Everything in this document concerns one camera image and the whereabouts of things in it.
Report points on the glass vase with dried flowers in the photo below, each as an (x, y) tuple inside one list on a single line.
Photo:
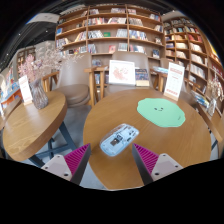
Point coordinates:
[(213, 100)]

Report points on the tall wooden book shelf unit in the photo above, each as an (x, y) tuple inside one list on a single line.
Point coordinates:
[(191, 50)]

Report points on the white framed red print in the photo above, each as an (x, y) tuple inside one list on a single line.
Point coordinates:
[(122, 72)]

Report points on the colourful magazine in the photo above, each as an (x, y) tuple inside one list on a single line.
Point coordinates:
[(201, 99)]

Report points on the wooden table with rim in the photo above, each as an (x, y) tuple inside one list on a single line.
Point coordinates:
[(216, 130)]

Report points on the wide wooden book shelf unit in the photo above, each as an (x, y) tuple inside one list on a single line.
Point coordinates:
[(110, 33)]

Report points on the small white table sign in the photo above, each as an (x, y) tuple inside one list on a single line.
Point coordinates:
[(25, 89)]

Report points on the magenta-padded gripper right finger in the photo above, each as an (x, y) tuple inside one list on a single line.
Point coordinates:
[(146, 160)]

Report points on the dark cover book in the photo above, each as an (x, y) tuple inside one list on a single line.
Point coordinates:
[(142, 76)]

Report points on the round wooden side table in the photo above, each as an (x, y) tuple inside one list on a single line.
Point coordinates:
[(33, 126)]

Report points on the green round mouse pad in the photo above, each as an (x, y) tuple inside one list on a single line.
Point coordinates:
[(161, 111)]

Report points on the grey vase with pink flowers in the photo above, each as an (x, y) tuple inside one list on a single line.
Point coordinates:
[(39, 95)]

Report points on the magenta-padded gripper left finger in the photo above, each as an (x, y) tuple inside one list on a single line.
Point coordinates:
[(78, 160)]

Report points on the white sign on wooden base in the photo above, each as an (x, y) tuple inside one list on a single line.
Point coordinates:
[(174, 81)]

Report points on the transparent computer mouse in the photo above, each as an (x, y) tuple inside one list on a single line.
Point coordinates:
[(118, 140)]

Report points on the distant wooden book shelf unit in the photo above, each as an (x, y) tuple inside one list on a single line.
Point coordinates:
[(26, 56)]

